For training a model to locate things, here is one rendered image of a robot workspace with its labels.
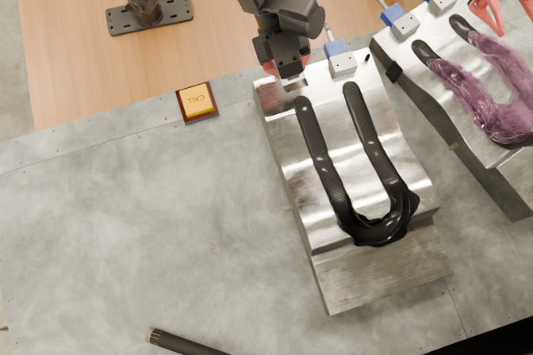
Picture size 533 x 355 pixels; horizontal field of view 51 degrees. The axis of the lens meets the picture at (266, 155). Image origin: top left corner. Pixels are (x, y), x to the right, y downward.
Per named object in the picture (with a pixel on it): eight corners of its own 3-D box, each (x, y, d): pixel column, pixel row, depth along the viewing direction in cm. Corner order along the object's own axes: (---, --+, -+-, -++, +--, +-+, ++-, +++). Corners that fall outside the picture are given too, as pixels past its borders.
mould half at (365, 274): (253, 97, 126) (251, 72, 113) (361, 64, 129) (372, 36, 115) (327, 315, 114) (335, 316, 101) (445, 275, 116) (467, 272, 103)
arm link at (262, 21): (301, 18, 101) (293, -10, 95) (285, 41, 99) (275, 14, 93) (269, 9, 104) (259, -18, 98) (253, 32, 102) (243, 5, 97)
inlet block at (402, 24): (362, 3, 129) (366, -10, 124) (379, -8, 130) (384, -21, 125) (397, 46, 127) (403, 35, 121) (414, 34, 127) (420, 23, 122)
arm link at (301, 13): (333, 11, 98) (317, -37, 87) (310, 51, 96) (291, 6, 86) (278, -3, 103) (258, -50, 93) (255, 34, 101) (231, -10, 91)
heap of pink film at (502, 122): (418, 66, 122) (427, 51, 114) (480, 24, 125) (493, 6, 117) (496, 161, 117) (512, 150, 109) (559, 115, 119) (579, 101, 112)
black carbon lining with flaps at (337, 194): (288, 102, 119) (289, 85, 110) (359, 81, 120) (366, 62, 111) (343, 260, 110) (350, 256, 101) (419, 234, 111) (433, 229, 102)
